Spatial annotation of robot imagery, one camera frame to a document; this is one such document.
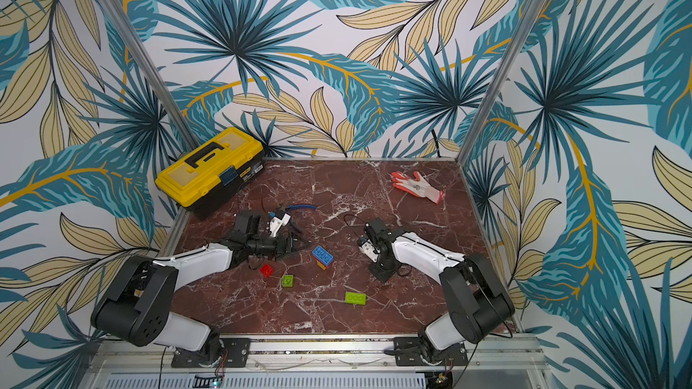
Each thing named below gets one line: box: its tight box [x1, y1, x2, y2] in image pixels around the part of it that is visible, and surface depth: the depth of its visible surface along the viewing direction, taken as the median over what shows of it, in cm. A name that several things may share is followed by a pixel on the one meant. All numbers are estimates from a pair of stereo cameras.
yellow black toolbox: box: [154, 126, 266, 218], surface depth 96 cm
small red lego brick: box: [259, 262, 274, 279], surface depth 88 cm
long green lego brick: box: [345, 291, 367, 306], surface depth 85 cm
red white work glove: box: [391, 171, 446, 205], surface depth 112 cm
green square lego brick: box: [282, 274, 294, 288], surface depth 87 cm
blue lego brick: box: [311, 244, 335, 268], surface depth 87 cm
